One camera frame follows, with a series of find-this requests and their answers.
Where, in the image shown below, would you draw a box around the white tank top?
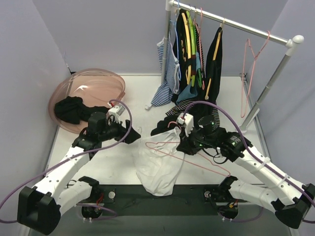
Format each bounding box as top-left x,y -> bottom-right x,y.
134,127 -> 185,197

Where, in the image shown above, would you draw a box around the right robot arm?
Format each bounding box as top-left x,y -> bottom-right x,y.
177,114 -> 315,229

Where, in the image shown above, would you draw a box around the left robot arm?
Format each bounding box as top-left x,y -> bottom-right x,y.
17,112 -> 141,235

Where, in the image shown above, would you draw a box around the blue striped tank top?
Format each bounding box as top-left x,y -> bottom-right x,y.
151,21 -> 182,107

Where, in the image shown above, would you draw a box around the yellow hanger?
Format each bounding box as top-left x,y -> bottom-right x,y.
182,13 -> 191,85

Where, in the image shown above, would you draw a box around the black hanging tank top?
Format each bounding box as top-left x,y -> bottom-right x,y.
205,26 -> 224,103

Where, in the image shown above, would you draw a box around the green hanger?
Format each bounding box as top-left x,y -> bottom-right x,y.
186,11 -> 205,90

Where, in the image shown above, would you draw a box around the wooden hanger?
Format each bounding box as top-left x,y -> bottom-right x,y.
204,17 -> 226,100

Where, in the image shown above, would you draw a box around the black garment on table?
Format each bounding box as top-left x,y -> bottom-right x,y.
150,115 -> 179,136

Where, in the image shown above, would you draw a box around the black striped garment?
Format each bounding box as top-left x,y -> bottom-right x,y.
165,98 -> 220,125

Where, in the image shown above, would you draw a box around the pink transparent basket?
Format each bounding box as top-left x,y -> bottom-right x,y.
48,68 -> 125,134

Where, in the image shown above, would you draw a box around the light blue garment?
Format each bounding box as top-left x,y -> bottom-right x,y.
176,52 -> 202,105

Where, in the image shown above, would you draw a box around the black garment in basket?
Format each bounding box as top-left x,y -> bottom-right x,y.
54,96 -> 109,125

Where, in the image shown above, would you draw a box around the black shirt yellow print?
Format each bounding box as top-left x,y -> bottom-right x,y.
173,9 -> 193,93

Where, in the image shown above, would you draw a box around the metal clothes rack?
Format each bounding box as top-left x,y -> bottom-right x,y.
161,0 -> 304,133

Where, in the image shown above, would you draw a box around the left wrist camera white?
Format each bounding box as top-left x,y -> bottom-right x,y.
108,105 -> 125,123

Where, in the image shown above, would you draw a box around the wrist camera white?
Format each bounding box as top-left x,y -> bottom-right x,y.
176,113 -> 194,137
108,105 -> 125,123

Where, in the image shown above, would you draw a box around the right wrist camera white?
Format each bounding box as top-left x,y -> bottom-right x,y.
176,113 -> 194,137

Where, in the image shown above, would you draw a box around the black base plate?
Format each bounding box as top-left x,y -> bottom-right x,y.
81,184 -> 248,217

